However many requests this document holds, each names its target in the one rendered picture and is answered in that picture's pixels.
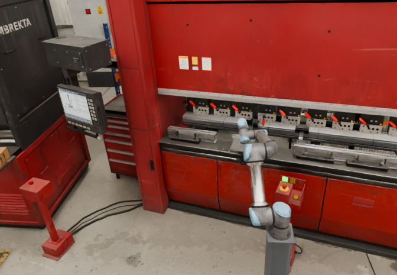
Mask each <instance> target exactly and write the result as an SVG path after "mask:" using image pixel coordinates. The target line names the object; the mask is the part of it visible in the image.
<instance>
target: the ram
mask: <svg viewBox="0 0 397 275"><path fill-rule="evenodd" d="M147 7H148V16H149V25H150V30H151V40H152V49H153V54H154V63H155V72H156V78H157V87H158V88H163V89H176V90H189V91H196V92H209V93H222V94H230V95H242V96H255V97H263V98H275V99H288V100H295V101H309V102H321V103H334V104H342V105H354V106H367V107H374V108H388V109H397V1H311V2H182V3H150V4H147ZM179 56H188V69H180V63H179ZM192 57H197V61H198V64H193V63H192ZM202 57H211V70H202V60H201V58H202ZM193 66H198V70H193ZM158 94H163V95H175V96H186V97H194V98H205V99H217V100H224V101H236V102H248V103H260V104H267V105H279V106H290V107H297V108H310V109H321V110H328V111H340V112H352V113H358V114H371V115H383V116H389V117H397V114H396V113H389V112H376V111H364V110H357V109H344V108H332V107H325V106H313V105H300V104H294V103H281V102H269V101H256V100H250V99H237V98H225V97H218V96H206V95H193V94H186V93H174V92H161V91H158Z"/></svg>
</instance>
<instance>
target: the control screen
mask: <svg viewBox="0 0 397 275"><path fill-rule="evenodd" d="M58 91H59V93H60V97H61V101H62V104H63V108H64V111H65V114H66V116H68V117H72V118H75V119H79V120H81V121H84V122H88V123H91V124H92V120H91V117H90V113H89V108H88V105H87V100H86V96H85V95H84V94H81V93H76V92H72V91H69V90H65V89H60V88H58ZM69 110H71V112H69Z"/></svg>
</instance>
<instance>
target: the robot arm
mask: <svg viewBox="0 0 397 275"><path fill-rule="evenodd" d="M237 125H238V129H239V138H240V143H241V144H245V143H248V142H249V141H250V140H255V139H258V140H259V142H260V143H256V144H247V145H245V147H244V151H243V159H244V161H246V164H247V165H248V166H249V171H250V182H251V188H252V199H253V203H252V204H251V208H249V215H250V219H251V221H252V223H253V225H254V226H261V225H270V226H269V234H270V236H271V237H272V238H274V239H275V240H278V241H285V240H287V239H289V238H290V237H291V227H290V225H289V223H290V217H291V208H290V207H289V206H288V205H287V204H285V203H283V202H275V203H274V204H273V206H269V204H268V203H267V202H266V199H265V188H264V182H263V172H262V165H263V163H264V162H263V160H268V159H271V158H273V157H274V156H275V155H276V154H277V152H278V146H277V144H276V142H274V141H272V140H271V139H270V138H269V137H268V132H267V130H263V129H261V130H250V126H248V124H247V122H246V120H245V119H244V118H239V119H238V121H237ZM248 127H249V128H248Z"/></svg>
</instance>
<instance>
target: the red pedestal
mask: <svg viewBox="0 0 397 275"><path fill-rule="evenodd" d="M19 190H20V192H21V194H22V197H23V199H26V200H30V201H33V202H37V203H38V206H39V209H40V211H41V214H42V216H43V219H44V222H45V224H46V227H47V229H48V232H49V234H50V238H49V239H48V240H47V241H46V242H45V243H44V244H43V245H42V248H43V250H44V253H43V254H42V256H43V257H47V258H50V259H52V260H56V261H59V259H61V258H62V256H63V255H64V254H65V253H66V252H67V250H68V249H69V248H70V247H71V246H72V245H73V244H74V243H75V240H74V239H73V236H72V233H71V232H67V231H63V230H60V229H57V230H56V228H55V226H54V223H53V220H52V218H51V215H50V212H49V210H48V207H47V204H46V202H45V199H46V198H47V197H49V196H50V195H51V194H52V193H53V192H54V190H53V187H52V185H51V182H50V181H48V180H43V179H38V178H34V177H33V178H32V179H30V180H29V181H28V182H26V183H25V184H24V185H22V186H21V187H20V188H19Z"/></svg>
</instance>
